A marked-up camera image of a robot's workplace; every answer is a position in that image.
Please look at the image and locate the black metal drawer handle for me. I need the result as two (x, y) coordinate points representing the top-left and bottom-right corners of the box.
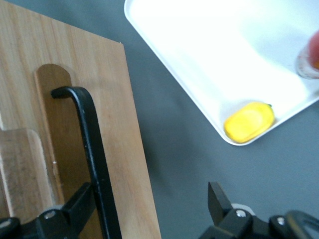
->
(50, 86), (123, 239)

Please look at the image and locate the yellow toy fruit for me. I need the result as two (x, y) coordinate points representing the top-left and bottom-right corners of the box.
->
(223, 101), (275, 144)

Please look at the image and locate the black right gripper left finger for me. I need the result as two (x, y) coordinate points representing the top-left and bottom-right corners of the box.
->
(22, 182), (97, 239)

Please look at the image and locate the cream plastic tray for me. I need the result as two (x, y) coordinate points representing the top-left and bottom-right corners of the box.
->
(124, 0), (319, 147)

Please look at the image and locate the small red capped bottle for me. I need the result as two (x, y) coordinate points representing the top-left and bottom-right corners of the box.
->
(295, 31), (319, 80)

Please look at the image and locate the wooden drawer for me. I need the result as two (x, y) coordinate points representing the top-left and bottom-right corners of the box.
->
(0, 0), (162, 239)

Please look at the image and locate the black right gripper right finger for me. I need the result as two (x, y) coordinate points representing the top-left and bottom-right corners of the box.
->
(199, 181), (271, 239)

